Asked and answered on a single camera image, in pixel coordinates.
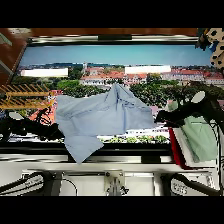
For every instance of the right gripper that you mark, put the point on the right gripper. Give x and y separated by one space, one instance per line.
165 117

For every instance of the light blue shirt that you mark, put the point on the light blue shirt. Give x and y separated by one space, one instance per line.
100 113

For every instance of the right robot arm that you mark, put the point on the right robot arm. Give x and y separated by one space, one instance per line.
200 108

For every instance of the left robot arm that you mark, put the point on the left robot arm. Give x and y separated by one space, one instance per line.
23 126

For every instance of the red garment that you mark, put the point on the red garment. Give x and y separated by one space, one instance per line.
176 150

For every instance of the dark green garment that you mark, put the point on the dark green garment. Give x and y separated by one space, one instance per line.
202 40

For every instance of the cream black-spotted garment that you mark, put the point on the cream black-spotted garment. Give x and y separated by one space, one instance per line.
218 46

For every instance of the yellow slatted rack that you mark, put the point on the yellow slatted rack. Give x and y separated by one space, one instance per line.
23 96

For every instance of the silver frame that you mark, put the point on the silver frame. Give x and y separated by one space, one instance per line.
113 166

